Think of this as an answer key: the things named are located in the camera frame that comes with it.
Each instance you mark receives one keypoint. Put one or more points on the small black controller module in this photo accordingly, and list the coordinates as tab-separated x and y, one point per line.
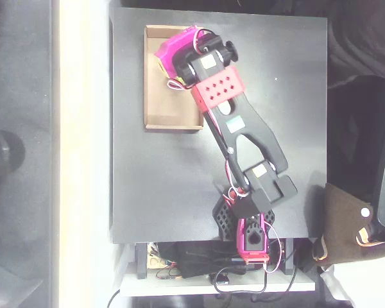
223	280

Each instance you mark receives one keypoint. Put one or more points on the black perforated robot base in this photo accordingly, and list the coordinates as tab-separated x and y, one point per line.
223	218

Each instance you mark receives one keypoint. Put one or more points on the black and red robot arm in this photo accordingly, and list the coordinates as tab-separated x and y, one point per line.
244	128

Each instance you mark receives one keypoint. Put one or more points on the shallow cardboard box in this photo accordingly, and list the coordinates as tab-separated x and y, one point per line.
160	102

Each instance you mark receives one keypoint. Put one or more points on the small green cube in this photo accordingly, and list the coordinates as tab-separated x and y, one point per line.
179	80

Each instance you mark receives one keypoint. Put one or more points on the beige perforated part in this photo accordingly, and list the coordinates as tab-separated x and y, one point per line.
155	263

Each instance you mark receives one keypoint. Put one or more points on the white shelf board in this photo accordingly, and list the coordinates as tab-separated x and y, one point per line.
167	287

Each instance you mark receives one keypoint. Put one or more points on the white plastic bag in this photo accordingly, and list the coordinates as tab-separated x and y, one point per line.
365	282

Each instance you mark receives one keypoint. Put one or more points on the black work board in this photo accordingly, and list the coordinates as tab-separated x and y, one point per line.
167	179

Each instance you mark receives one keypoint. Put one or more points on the magenta gripper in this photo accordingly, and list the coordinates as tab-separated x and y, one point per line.
167	54

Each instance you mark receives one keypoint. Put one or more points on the black cylindrical object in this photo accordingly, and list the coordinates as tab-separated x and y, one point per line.
6	150

